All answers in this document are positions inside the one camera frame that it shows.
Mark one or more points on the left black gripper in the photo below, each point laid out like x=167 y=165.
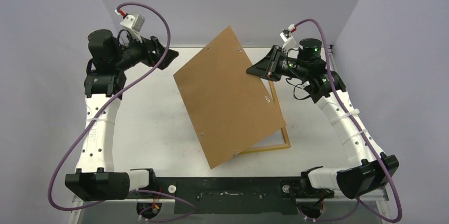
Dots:
x=146 y=46

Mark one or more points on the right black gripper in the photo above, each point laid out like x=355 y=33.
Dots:
x=275 y=63

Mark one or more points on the brown frame backing board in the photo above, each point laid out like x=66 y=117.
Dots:
x=230 y=110

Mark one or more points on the yellow wooden picture frame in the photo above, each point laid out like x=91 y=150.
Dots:
x=278 y=140

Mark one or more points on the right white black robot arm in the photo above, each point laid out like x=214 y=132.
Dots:
x=369 y=165

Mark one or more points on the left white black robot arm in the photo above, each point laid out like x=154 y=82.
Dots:
x=95 y=178

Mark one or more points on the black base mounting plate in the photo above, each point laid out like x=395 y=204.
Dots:
x=229 y=204

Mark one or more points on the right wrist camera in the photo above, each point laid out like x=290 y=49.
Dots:
x=288 y=40

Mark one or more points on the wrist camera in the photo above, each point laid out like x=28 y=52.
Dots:
x=288 y=40
x=133 y=23

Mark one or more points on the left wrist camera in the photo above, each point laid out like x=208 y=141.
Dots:
x=133 y=23

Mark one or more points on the aluminium front rail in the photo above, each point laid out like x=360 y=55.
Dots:
x=184 y=187

